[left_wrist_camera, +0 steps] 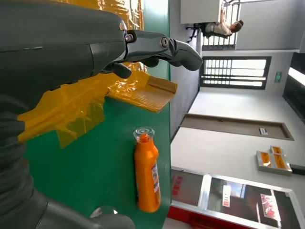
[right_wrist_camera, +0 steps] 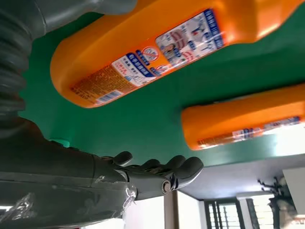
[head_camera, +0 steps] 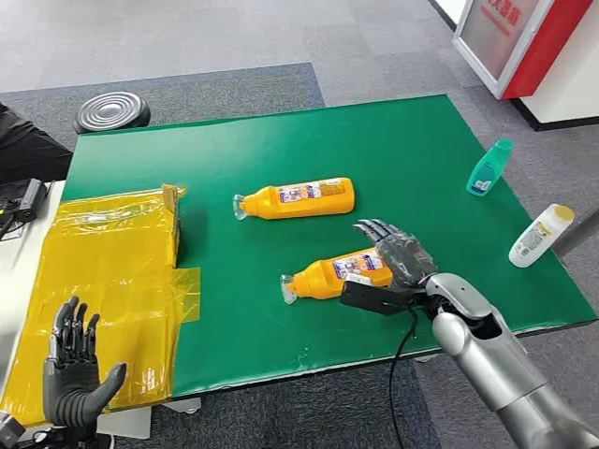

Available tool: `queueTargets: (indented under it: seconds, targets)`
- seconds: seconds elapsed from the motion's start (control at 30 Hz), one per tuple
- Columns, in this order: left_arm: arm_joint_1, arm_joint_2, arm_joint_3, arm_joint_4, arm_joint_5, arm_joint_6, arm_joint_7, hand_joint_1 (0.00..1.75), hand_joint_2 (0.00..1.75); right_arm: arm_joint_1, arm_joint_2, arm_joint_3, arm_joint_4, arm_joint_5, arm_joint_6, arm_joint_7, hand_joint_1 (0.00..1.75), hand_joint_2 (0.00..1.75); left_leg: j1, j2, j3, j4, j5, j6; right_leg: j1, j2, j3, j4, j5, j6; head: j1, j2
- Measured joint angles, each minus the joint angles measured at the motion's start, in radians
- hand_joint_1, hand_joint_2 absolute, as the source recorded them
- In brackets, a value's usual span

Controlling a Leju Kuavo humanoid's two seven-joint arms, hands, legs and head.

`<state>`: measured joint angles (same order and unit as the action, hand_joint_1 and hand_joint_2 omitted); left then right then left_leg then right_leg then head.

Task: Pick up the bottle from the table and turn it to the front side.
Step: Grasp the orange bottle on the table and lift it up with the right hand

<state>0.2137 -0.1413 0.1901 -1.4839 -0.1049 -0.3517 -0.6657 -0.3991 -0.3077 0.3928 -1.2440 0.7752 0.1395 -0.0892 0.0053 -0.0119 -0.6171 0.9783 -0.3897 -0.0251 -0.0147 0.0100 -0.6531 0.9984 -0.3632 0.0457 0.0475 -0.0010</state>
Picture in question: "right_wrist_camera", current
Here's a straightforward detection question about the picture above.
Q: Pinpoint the teal plastic bottle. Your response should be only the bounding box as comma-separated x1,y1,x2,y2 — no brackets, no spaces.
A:
49,138,71,149

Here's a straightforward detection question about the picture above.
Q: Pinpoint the green table cover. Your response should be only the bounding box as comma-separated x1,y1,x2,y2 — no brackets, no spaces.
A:
19,3,305,168

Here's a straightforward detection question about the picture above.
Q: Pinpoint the grey building pillar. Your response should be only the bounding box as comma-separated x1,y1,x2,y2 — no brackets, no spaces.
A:
163,190,179,229

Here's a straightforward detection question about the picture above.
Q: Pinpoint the dark framed window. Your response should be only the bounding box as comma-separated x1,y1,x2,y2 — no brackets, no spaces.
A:
204,199,246,229
246,196,274,229

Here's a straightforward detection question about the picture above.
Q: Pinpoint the black stand equipment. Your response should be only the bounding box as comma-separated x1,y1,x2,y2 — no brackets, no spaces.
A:
257,177,296,229

